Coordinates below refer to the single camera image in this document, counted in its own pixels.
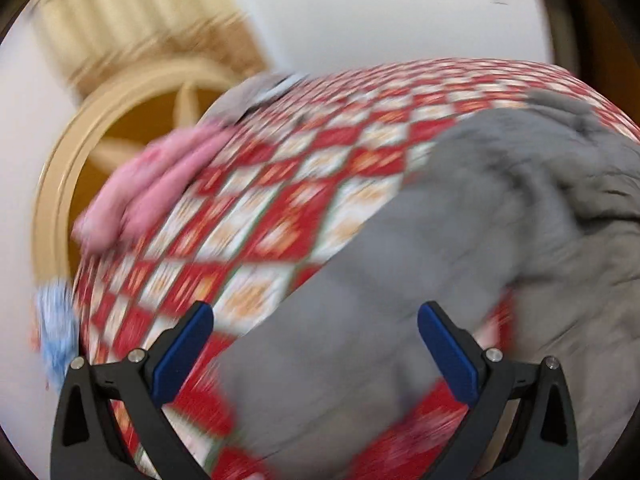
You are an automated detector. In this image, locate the blue white patterned cloth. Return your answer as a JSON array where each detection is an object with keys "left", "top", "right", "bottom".
[{"left": 31, "top": 280, "right": 82, "bottom": 388}]

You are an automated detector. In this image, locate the grey puffer jacket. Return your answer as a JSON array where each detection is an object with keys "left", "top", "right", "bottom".
[{"left": 215, "top": 91, "right": 640, "bottom": 480}]

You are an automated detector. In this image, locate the beige patterned curtain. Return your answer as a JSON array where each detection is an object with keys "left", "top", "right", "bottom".
[{"left": 29, "top": 0, "right": 273, "bottom": 97}]

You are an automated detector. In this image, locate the striped pillow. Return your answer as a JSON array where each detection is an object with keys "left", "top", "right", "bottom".
[{"left": 201, "top": 72, "right": 312, "bottom": 127}]

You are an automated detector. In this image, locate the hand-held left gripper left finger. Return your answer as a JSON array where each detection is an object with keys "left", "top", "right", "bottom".
[{"left": 50, "top": 301, "right": 216, "bottom": 480}]

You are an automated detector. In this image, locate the cream wooden headboard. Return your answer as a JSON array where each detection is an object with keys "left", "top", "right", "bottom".
[{"left": 31, "top": 55, "right": 253, "bottom": 283}]

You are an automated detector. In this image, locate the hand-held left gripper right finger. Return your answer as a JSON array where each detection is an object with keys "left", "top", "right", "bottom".
[{"left": 417, "top": 301, "right": 581, "bottom": 480}]

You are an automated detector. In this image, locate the pink quilt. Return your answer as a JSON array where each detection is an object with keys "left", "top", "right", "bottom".
[{"left": 72, "top": 121, "right": 237, "bottom": 257}]

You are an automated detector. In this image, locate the red checked printed bedsheet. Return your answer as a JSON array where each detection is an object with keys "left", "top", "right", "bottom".
[{"left": 72, "top": 58, "right": 640, "bottom": 480}]

